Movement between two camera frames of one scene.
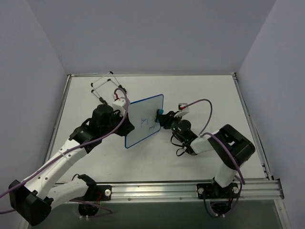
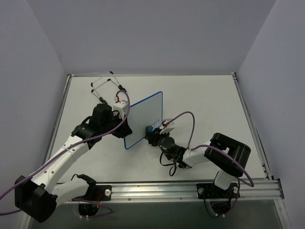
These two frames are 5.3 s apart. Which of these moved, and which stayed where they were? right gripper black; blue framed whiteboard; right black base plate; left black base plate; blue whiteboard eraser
Moved: blue whiteboard eraser; right gripper black
Stayed: blue framed whiteboard; right black base plate; left black base plate
